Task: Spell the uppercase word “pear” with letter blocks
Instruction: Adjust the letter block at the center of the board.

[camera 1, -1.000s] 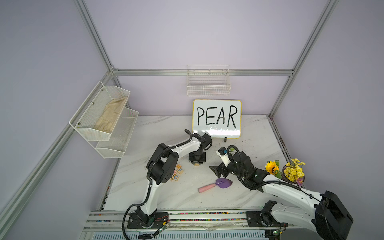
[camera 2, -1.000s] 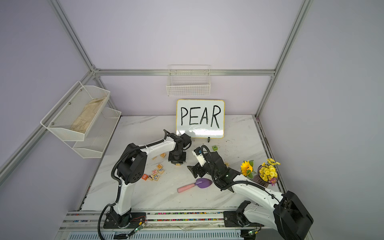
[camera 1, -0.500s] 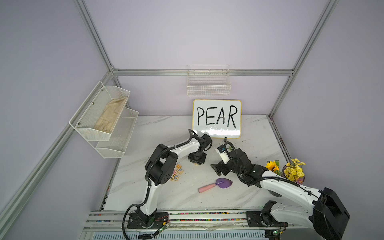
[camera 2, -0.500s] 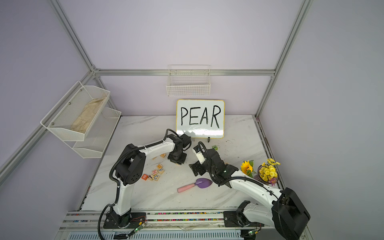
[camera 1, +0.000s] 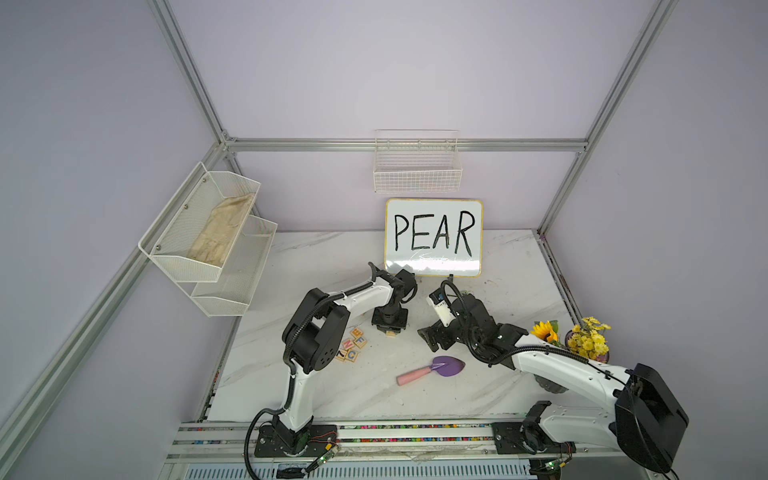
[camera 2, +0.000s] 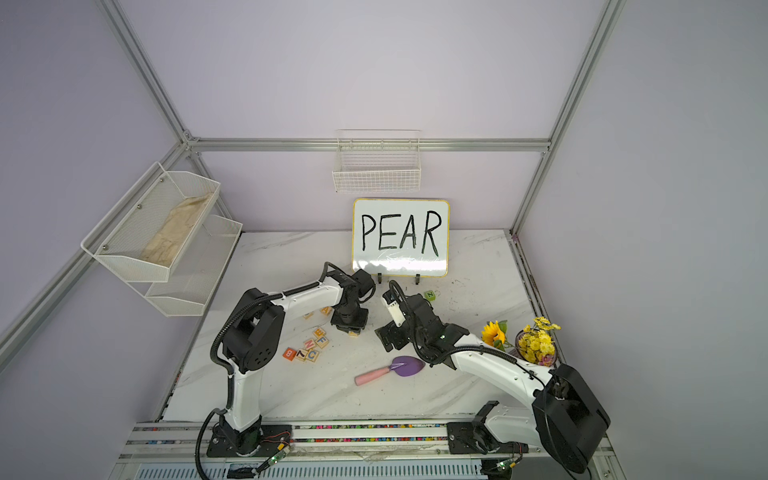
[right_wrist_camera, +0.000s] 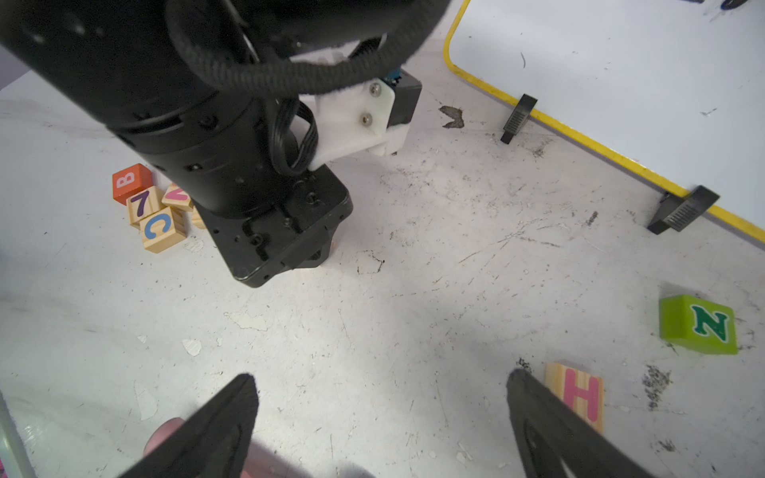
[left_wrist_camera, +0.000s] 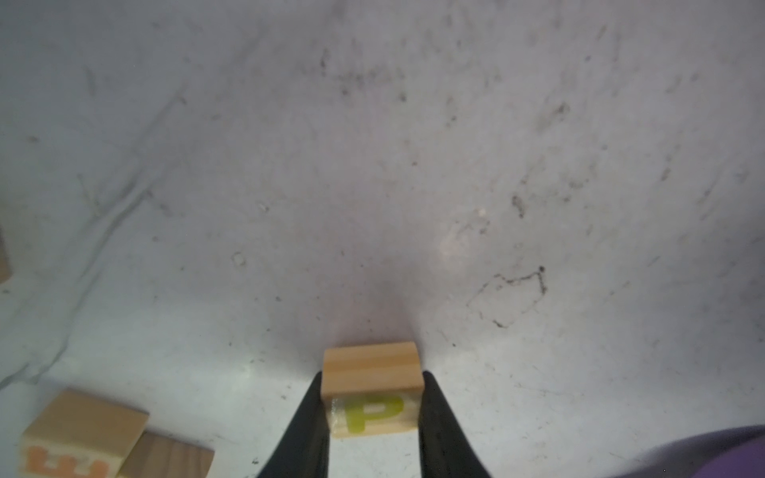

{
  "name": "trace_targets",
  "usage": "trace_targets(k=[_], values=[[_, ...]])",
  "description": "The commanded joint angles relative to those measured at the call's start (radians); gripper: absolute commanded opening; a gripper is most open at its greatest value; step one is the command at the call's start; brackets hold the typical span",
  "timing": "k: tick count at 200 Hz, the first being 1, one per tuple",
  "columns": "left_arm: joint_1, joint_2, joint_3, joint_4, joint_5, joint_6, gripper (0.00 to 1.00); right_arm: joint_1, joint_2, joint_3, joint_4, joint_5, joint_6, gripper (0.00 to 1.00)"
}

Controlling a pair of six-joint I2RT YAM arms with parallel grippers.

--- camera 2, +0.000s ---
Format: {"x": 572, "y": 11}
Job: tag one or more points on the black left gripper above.
{"x": 360, "y": 324}

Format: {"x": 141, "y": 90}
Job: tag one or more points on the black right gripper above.
{"x": 388, "y": 332}

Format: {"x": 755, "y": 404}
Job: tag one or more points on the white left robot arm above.
{"x": 249, "y": 340}

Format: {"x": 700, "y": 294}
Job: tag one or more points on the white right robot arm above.
{"x": 559, "y": 413}

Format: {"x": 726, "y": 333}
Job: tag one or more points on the wooden block letter F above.
{"x": 322, "y": 342}

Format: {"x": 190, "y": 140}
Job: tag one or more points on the wooden block letter C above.
{"x": 312, "y": 356}

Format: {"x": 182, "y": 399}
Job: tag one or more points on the red letter block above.
{"x": 290, "y": 354}

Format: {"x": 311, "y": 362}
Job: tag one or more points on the purple pink toy trowel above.
{"x": 403, "y": 366}

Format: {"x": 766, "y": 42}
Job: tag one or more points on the sunflower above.
{"x": 494, "y": 334}

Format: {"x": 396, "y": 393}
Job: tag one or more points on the yellow flower bouquet vase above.
{"x": 535, "y": 343}

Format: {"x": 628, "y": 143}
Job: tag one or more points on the white mesh lower shelf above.
{"x": 194, "y": 280}

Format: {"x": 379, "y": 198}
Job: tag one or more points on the white mesh shelf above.
{"x": 194, "y": 280}
{"x": 120, "y": 237}

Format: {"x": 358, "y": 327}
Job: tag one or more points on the beige cloth in shelf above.
{"x": 166, "y": 244}

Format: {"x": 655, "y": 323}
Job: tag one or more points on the white mesh upper shelf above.
{"x": 120, "y": 237}

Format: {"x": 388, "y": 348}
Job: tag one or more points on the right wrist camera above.
{"x": 395, "y": 312}

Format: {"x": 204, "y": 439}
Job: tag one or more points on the whiteboard with yellow frame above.
{"x": 401, "y": 237}

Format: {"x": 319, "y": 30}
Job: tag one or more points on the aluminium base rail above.
{"x": 390, "y": 449}

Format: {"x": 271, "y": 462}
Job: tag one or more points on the white wire wall basket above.
{"x": 377, "y": 161}

